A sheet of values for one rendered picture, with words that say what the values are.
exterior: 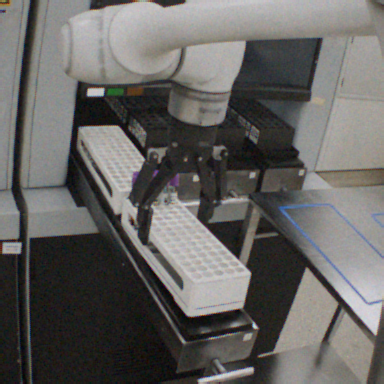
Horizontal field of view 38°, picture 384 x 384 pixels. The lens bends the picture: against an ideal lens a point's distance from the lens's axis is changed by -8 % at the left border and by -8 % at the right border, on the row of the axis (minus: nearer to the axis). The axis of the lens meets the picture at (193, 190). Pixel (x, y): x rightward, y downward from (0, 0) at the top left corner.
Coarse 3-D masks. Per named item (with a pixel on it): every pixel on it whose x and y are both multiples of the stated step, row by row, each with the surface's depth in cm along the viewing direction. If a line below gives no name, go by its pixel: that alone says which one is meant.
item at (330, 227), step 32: (256, 192) 130; (288, 192) 133; (320, 192) 136; (352, 192) 140; (256, 224) 131; (288, 224) 120; (320, 224) 122; (352, 224) 125; (320, 256) 111; (352, 256) 113; (352, 288) 103; (288, 352) 164; (320, 352) 165
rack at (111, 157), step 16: (80, 128) 132; (96, 128) 133; (112, 128) 135; (80, 144) 131; (96, 144) 127; (112, 144) 128; (128, 144) 129; (96, 160) 121; (112, 160) 122; (128, 160) 122; (96, 176) 121; (112, 176) 115; (128, 176) 116; (112, 192) 113; (128, 192) 111; (112, 208) 113
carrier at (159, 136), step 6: (144, 126) 135; (150, 126) 135; (156, 126) 136; (162, 126) 137; (144, 132) 135; (150, 132) 134; (156, 132) 135; (162, 132) 135; (144, 138) 135; (150, 138) 135; (156, 138) 135; (162, 138) 136; (144, 144) 135; (150, 144) 136; (156, 144) 136; (162, 144) 137
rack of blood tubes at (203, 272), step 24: (168, 216) 104; (192, 216) 105; (168, 240) 96; (192, 240) 97; (216, 240) 98; (168, 264) 100; (192, 264) 90; (216, 264) 91; (240, 264) 92; (168, 288) 93; (192, 288) 85; (216, 288) 87; (240, 288) 89; (192, 312) 87
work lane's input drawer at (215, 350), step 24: (72, 144) 135; (72, 168) 132; (96, 192) 120; (96, 216) 117; (120, 216) 111; (120, 240) 107; (120, 264) 107; (144, 264) 100; (144, 288) 97; (168, 312) 92; (216, 312) 94; (240, 312) 93; (168, 336) 90; (192, 336) 86; (216, 336) 88; (240, 336) 90; (192, 360) 88; (216, 360) 90
